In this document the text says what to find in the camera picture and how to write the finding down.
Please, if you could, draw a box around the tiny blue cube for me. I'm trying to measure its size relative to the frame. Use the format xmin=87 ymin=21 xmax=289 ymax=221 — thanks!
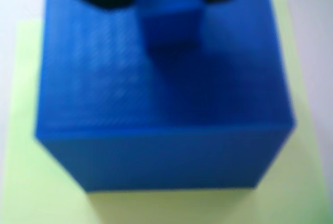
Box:
xmin=131 ymin=0 xmax=206 ymax=52

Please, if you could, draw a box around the large blue cube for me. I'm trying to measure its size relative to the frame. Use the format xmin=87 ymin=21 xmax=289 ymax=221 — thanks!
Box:
xmin=33 ymin=0 xmax=298 ymax=193

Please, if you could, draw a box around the green paper square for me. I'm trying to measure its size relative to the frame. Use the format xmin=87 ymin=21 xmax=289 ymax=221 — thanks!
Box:
xmin=0 ymin=0 xmax=333 ymax=224

